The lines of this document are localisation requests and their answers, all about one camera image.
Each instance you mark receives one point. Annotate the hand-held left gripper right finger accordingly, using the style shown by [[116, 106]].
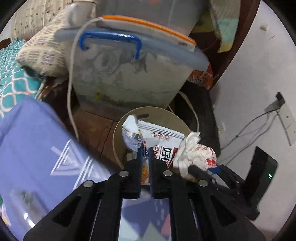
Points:
[[150, 162]]

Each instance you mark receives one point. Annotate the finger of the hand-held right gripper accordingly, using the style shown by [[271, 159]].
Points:
[[198, 172], [216, 170]]

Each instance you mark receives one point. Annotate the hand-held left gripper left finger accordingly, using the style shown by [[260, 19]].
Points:
[[140, 162]]

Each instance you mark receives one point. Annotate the orange white snack wrapper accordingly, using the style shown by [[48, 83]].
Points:
[[145, 173]]

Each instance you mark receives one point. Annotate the white red wrapper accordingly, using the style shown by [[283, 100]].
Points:
[[196, 153]]

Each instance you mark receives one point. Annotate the white red snack packet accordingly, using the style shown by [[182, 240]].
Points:
[[161, 136]]

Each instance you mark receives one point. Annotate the silver white wrapper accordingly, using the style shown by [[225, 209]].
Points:
[[130, 134]]

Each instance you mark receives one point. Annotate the beige round bin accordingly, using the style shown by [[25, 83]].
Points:
[[161, 115]]

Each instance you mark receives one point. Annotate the black device green light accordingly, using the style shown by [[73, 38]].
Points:
[[261, 166]]

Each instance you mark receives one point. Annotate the black cushioned seat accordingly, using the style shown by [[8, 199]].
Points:
[[205, 111]]

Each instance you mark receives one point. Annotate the orange printed bag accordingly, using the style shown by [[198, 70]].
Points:
[[201, 77]]

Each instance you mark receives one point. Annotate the white orange flat device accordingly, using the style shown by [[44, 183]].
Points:
[[143, 27]]

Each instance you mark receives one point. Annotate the green yellow patterned cloth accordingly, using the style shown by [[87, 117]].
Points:
[[226, 25]]

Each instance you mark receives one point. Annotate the patterned beige pillow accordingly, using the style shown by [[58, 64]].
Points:
[[39, 53]]

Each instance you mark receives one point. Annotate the clear storage box teal lid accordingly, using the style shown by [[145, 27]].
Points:
[[161, 14]]

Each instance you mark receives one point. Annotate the teal patterned quilt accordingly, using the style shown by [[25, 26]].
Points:
[[11, 76]]

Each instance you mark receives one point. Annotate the white enamel mug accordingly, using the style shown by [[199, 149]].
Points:
[[76, 11]]

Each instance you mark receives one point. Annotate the white wall socket panel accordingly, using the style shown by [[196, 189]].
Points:
[[285, 115]]

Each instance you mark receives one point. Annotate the dark wooden frame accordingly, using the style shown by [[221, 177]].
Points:
[[231, 64]]

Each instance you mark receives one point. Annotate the small white wall fixture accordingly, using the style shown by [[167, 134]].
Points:
[[264, 27]]

